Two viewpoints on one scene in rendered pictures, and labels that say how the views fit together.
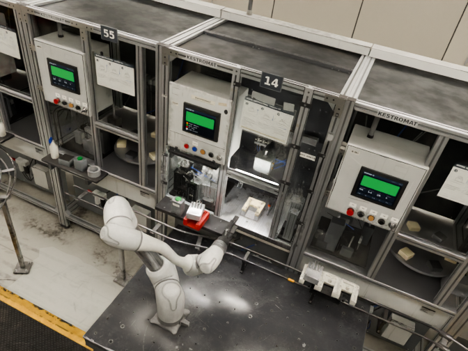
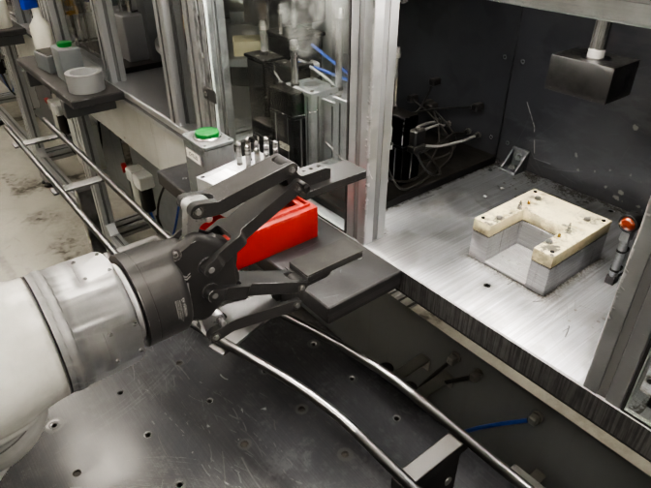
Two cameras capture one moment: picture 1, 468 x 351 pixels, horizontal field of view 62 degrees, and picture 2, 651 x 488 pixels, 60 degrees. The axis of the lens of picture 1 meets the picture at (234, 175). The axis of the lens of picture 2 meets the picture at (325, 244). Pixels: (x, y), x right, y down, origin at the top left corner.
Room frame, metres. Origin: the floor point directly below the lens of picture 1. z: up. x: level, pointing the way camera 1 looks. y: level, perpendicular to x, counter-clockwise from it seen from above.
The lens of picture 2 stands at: (1.39, -0.29, 1.39)
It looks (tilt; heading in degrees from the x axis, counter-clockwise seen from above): 33 degrees down; 33
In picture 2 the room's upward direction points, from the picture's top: straight up
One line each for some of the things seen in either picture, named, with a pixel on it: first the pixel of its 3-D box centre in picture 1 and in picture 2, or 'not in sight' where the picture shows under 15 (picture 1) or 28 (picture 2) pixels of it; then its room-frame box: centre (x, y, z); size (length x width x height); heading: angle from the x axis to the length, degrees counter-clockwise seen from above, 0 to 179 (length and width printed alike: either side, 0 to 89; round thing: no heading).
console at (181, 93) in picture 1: (205, 117); not in sight; (2.22, 0.24, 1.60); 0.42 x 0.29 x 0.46; 71
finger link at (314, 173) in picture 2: not in sight; (302, 167); (1.75, -0.04, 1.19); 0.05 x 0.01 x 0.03; 161
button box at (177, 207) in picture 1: (178, 205); (215, 165); (2.04, 0.35, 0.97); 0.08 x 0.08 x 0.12; 71
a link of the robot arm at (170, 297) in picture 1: (170, 299); not in sight; (1.36, 0.26, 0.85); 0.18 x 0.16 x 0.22; 24
